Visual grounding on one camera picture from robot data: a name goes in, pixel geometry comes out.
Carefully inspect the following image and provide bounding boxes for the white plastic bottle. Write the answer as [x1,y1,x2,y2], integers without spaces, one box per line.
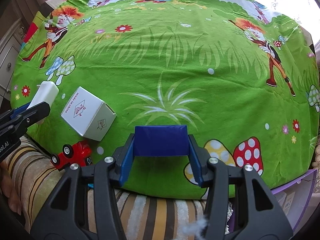
[27,81,59,125]

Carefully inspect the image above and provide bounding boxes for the dark blue box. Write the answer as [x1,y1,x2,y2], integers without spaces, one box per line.
[133,125,189,157]

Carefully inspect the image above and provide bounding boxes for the purple cardboard storage box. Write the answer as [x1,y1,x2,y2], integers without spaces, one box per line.
[226,168,318,233]

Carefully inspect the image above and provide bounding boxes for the striped beige cushion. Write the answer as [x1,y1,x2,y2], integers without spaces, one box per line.
[0,134,235,240]

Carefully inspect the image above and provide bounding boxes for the red toy car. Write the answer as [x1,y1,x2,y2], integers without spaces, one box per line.
[51,140,93,171]

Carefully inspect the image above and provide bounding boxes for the white bedside cabinet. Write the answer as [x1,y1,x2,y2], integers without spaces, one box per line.
[0,18,25,106]

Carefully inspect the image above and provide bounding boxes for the white box with logo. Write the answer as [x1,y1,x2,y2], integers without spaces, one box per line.
[61,87,116,141]

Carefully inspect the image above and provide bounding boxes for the green cartoon bed sheet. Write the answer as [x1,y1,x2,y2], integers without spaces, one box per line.
[10,0,319,188]

